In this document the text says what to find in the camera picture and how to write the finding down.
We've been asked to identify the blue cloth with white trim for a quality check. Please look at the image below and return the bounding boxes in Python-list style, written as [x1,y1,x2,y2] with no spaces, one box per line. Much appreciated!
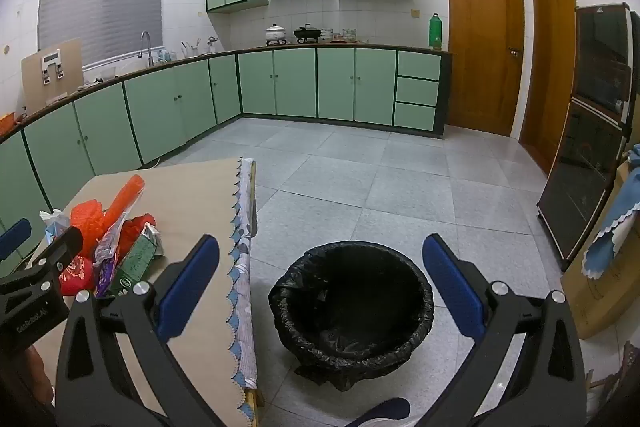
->
[582,144,640,273]

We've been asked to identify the red printed snack packet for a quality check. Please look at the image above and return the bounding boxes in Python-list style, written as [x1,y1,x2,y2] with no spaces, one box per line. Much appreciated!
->
[59,257,95,297]

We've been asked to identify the black wok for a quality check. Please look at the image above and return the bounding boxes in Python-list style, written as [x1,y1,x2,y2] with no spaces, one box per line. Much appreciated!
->
[293,25,322,44]

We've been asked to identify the green bottle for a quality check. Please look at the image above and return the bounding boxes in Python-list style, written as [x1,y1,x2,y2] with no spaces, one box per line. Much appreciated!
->
[428,13,443,51]

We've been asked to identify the grey window blind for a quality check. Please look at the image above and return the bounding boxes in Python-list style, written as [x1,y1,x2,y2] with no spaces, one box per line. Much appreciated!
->
[37,0,167,68]

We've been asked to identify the black lined waste bin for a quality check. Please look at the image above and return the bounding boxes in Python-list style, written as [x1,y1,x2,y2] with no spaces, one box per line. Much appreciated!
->
[269,241,435,393]

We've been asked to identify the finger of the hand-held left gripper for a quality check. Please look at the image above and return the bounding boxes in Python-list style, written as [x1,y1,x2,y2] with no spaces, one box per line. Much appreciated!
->
[27,226,84,290]
[0,218,32,261]

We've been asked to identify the long orange mesh wrapper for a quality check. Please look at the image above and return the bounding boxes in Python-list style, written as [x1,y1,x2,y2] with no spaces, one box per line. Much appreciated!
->
[102,175,146,238]

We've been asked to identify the black glass cabinet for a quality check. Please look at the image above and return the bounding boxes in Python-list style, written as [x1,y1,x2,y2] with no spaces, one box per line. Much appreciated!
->
[537,3,640,272]

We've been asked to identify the large plain cardboard box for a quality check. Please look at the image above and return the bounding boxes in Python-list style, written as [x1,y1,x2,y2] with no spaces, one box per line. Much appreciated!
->
[560,162,640,340]

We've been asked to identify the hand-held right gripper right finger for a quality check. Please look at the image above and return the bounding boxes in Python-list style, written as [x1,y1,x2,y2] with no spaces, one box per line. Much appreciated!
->
[422,233,588,427]

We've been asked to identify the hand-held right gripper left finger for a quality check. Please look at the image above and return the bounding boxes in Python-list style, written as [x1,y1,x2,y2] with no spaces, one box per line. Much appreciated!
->
[54,233,236,427]

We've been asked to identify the cardboard box with white label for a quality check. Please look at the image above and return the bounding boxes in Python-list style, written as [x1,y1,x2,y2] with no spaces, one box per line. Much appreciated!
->
[21,38,85,110]

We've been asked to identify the red plastic bag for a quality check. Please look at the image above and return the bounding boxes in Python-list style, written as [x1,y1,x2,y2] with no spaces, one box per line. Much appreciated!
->
[120,214,157,253]

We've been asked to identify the floral blue-trimmed tablecloth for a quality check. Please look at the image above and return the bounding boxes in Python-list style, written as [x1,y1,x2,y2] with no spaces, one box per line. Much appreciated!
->
[227,157,262,410]

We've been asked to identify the green kitchen base cabinets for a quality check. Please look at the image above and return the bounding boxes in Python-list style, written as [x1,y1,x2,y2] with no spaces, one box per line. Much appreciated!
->
[0,47,453,258]

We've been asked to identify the orange mesh bag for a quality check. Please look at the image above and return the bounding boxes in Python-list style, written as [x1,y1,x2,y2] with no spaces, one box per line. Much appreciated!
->
[70,201,108,258]

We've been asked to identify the closed wooden door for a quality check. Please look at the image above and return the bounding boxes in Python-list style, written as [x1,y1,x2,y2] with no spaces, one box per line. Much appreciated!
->
[446,0,525,138]

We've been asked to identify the purple clear wrapper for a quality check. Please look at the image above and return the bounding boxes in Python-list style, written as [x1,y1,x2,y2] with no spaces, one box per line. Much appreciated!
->
[94,207,127,298]

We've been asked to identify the wooden door in frame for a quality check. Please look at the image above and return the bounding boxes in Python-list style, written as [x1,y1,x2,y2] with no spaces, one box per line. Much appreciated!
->
[519,0,578,175]

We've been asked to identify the table with beige cloth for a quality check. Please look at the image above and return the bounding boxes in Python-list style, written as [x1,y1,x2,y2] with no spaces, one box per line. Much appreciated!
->
[30,157,251,423]

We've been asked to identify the person's left hand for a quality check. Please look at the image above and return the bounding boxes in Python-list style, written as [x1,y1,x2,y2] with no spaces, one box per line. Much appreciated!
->
[22,348,55,408]

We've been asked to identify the white packet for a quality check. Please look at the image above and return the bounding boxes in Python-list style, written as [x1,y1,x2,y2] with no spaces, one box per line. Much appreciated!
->
[39,209,71,253]

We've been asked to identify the green snack packet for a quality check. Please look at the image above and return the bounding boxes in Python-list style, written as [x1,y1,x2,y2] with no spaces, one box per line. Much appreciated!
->
[107,224,166,298]

